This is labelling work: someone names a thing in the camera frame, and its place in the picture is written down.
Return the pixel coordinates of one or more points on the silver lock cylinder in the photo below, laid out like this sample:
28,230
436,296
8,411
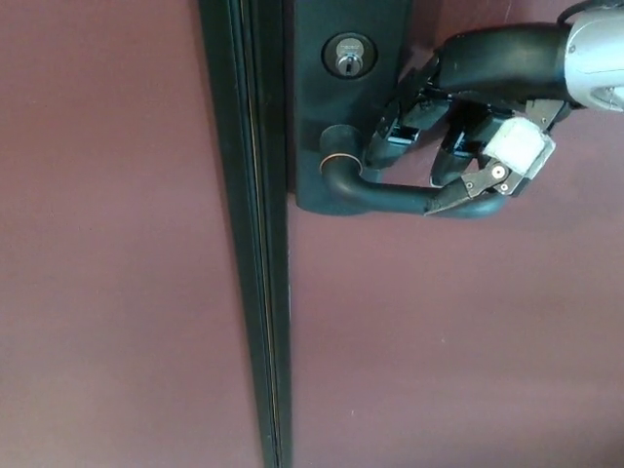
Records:
349,55

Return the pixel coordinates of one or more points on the maroon door leaf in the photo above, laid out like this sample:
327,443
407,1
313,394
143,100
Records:
97,234
439,317

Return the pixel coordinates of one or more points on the black door edge strip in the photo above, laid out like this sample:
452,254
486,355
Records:
234,170
275,170

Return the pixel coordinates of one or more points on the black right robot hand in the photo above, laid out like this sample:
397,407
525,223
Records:
502,58

